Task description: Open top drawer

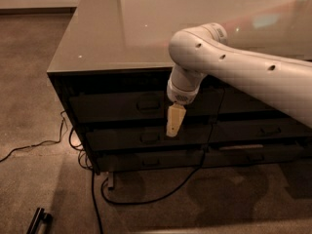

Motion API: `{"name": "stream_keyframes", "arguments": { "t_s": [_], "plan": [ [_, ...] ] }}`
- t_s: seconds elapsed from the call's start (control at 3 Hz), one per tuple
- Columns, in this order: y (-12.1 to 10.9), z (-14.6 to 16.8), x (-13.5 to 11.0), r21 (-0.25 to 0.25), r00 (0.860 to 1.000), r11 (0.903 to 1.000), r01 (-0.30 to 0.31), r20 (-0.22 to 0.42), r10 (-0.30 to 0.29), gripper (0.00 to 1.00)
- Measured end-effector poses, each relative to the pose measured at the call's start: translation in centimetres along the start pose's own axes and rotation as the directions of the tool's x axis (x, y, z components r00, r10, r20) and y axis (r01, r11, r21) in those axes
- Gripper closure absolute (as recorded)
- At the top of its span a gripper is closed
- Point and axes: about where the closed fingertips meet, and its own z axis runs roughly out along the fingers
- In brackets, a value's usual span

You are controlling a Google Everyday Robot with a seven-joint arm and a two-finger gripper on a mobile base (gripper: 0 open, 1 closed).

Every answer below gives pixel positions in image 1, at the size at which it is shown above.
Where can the drawer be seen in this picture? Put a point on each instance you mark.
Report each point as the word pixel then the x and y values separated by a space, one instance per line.
pixel 149 160
pixel 235 101
pixel 258 129
pixel 139 106
pixel 135 138
pixel 271 153

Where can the dark cabinet with glossy top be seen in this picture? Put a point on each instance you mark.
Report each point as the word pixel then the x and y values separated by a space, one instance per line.
pixel 121 46

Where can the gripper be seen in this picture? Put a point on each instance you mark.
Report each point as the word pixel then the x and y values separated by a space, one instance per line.
pixel 179 95

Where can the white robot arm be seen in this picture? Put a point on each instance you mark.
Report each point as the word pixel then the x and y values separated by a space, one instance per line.
pixel 283 83

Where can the black metal bar on floor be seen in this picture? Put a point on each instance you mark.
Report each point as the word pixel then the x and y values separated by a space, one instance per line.
pixel 40 223

